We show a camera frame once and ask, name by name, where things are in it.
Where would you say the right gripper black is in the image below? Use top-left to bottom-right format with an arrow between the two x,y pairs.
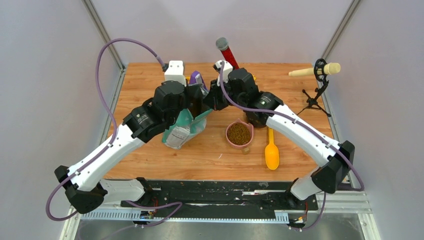
203,76 -> 246,111

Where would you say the green pet food bag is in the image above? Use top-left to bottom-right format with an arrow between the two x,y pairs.
161,109 -> 213,150

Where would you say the yellow scoop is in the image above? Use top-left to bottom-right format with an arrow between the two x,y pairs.
264,127 -> 280,170

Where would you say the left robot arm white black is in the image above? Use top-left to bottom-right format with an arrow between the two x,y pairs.
54,80 -> 204,214

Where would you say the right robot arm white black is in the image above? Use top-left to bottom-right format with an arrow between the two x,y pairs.
203,67 -> 355,209

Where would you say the brown pet food kibble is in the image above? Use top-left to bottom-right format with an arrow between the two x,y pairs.
226,122 -> 251,146

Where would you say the pink cat-ear pet bowl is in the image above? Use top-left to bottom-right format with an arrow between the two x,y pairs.
225,119 -> 254,150

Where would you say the black pet bowl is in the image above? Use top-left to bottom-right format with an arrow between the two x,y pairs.
245,111 -> 269,129

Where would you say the purple metronome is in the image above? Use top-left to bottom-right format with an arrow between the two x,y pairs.
188,70 -> 209,94

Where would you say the red glitter microphone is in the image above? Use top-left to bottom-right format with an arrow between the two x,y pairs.
215,37 -> 240,69

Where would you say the small wooden block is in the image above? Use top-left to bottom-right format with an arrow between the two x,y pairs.
241,147 -> 250,155

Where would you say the cream microphone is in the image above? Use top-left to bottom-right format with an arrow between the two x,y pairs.
288,62 -> 341,77

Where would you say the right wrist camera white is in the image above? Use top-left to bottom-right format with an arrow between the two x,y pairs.
213,60 -> 234,87

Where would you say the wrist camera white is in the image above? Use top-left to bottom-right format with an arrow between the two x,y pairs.
213,60 -> 234,87
162,60 -> 187,87

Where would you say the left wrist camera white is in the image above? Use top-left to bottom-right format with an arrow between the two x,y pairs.
162,60 -> 187,87

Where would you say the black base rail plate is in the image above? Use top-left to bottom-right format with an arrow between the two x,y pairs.
135,180 -> 319,220

